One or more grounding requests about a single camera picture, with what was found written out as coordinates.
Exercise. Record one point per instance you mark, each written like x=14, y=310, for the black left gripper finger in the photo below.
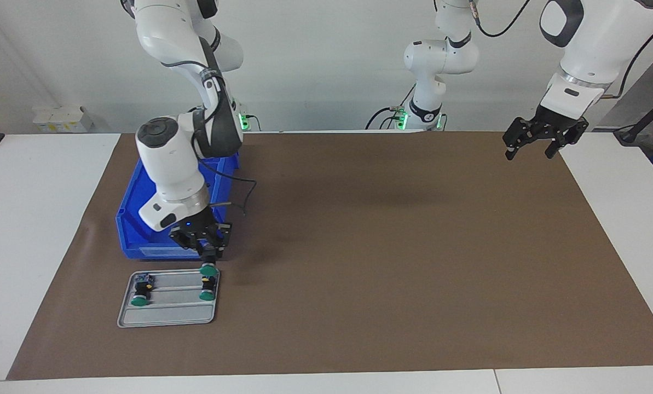
x=512, y=139
x=564, y=142

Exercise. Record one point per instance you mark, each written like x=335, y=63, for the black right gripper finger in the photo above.
x=220, y=243
x=195, y=246

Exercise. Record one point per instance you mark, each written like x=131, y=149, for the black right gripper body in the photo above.
x=195, y=227

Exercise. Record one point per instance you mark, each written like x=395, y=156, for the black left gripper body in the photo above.
x=553, y=121

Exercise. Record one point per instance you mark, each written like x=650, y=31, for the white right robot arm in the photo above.
x=167, y=153

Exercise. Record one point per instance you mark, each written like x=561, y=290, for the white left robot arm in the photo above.
x=589, y=49

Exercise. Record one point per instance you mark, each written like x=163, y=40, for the blue plastic storage bin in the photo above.
x=140, y=249

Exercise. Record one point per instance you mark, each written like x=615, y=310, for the silver metal tray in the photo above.
x=167, y=314

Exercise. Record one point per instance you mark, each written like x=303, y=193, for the black stand pole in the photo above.
x=652, y=115

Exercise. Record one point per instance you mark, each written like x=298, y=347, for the brown table mat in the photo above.
x=359, y=301

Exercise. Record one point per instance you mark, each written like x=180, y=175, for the white cardboard box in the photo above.
x=63, y=117

